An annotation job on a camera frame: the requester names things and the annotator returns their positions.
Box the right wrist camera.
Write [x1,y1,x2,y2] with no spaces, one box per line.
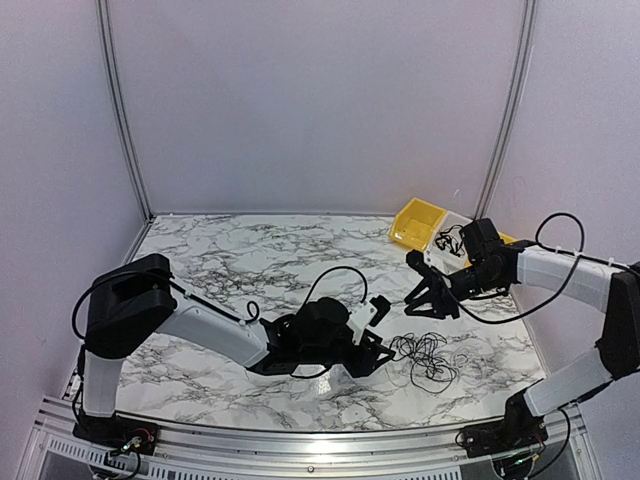
[405,249,445,279]

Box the yellow bin right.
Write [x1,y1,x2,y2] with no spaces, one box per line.
[461,231,515,281]

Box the yellow bin left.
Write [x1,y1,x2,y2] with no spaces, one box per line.
[389,197,447,252]

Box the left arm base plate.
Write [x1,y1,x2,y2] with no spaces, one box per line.
[73,416,159,455]

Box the aluminium front rail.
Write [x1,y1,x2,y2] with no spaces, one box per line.
[16,397,602,479]

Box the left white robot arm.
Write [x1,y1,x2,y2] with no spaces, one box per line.
[71,254,395,445]

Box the black cable tangle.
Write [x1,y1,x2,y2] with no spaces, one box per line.
[388,332,457,394]

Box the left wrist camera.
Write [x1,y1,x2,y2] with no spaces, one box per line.
[346,295,391,346]

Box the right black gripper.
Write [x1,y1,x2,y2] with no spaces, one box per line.
[405,262,506,319]

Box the black earphone cable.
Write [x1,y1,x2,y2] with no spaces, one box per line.
[433,224,469,259]

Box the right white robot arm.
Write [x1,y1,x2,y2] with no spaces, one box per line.
[405,218,639,449]

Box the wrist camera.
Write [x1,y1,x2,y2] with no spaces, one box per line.
[346,295,391,346]
[405,249,445,279]

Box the white bin middle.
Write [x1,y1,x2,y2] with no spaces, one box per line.
[427,211,471,271]

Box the yellow bin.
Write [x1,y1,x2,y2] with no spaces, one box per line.
[389,197,447,252]
[461,231,515,281]

